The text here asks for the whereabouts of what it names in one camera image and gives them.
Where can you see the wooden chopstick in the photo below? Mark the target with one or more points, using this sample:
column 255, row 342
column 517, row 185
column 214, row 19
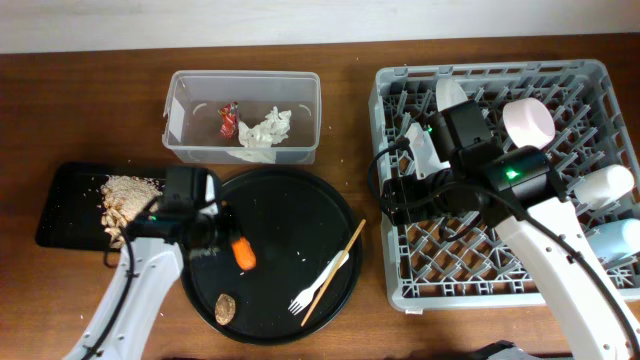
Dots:
column 320, row 292

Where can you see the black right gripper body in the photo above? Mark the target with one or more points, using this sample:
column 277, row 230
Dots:
column 432, row 196

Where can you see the black round tray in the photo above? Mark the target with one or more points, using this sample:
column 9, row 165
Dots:
column 296, row 223

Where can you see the black rectangular tray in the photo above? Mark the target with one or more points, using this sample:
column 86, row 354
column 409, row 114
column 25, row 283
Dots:
column 71, row 218

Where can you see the white speckled plate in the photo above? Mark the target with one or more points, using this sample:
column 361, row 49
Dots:
column 449, row 93

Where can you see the white cup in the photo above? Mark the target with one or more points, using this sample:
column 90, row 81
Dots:
column 604, row 186

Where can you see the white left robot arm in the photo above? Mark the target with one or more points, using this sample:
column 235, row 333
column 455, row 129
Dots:
column 188, row 220

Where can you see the red snack wrapper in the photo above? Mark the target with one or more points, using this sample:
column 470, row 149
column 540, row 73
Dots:
column 230, row 118

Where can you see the clear plastic bin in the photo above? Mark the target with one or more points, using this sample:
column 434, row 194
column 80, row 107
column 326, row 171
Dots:
column 192, row 131

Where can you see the peanut shells food scraps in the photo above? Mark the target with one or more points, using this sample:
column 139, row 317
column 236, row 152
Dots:
column 123, row 198

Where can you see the orange carrot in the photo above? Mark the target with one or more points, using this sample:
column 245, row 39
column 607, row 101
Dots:
column 243, row 254

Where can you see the white plastic fork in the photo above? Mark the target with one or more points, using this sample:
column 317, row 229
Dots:
column 305, row 297

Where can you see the light blue cup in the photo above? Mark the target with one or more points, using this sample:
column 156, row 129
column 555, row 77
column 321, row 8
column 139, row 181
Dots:
column 615, row 241

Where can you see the brown cookie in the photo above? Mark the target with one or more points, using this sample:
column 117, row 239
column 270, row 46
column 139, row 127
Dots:
column 225, row 309

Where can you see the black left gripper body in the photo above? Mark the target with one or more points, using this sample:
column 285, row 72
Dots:
column 221, row 231

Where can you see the white napkin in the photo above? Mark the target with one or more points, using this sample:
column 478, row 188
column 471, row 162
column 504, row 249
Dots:
column 258, row 140

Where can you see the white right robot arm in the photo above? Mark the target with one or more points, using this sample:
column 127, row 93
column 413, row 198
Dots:
column 461, row 167

